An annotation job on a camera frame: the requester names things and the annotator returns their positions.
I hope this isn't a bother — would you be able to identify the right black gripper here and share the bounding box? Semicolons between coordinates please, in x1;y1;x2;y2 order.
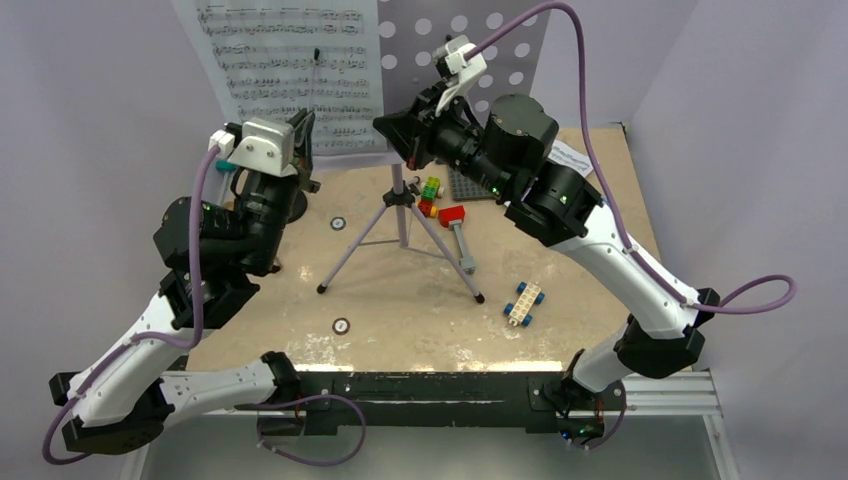
373;81;513;202

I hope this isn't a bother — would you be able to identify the sheet music page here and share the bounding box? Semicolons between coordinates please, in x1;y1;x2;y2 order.
172;0;386;155
548;140;594;178

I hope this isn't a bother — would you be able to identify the lavender tripod music stand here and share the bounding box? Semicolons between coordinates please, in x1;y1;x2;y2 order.
311;0;552;306

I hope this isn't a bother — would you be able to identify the black microphone stand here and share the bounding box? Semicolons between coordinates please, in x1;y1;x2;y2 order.
287;191;308;224

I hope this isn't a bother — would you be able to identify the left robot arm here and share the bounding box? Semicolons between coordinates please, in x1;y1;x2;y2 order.
48;109;320;463

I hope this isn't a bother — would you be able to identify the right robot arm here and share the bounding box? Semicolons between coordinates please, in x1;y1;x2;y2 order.
373;85;717;407

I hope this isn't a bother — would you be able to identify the green yellow lego brick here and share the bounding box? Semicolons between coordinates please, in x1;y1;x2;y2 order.
421;176;444;201

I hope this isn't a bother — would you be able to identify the red yellow lego piece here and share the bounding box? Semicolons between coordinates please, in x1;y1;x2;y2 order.
417;198;439;218

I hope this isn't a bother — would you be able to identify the dark grey lego baseplate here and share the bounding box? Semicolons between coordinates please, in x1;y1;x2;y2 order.
448;168;495;201

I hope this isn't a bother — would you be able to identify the red and grey lego hammer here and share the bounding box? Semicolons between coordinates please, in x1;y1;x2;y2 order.
437;205;477;275

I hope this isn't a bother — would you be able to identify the white blue lego car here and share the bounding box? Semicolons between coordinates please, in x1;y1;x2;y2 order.
503;282;545;327

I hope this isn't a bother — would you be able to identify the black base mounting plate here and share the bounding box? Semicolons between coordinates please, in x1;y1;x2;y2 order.
239;371;626;438

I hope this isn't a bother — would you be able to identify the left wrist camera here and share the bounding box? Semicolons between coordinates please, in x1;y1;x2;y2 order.
208;117;297;178

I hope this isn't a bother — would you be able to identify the teal clamp on rail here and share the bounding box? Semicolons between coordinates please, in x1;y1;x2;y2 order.
215;159;238;173

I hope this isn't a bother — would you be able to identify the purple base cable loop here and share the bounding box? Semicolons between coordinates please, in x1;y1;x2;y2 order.
256;394;369;467

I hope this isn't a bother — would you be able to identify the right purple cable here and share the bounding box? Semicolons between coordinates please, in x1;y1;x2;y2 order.
466;0;798;317

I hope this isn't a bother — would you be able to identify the aluminium frame rail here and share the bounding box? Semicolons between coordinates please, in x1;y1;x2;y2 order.
623;371;721;416

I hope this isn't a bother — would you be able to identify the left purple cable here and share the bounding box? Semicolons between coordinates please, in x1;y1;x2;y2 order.
40;144;223;466

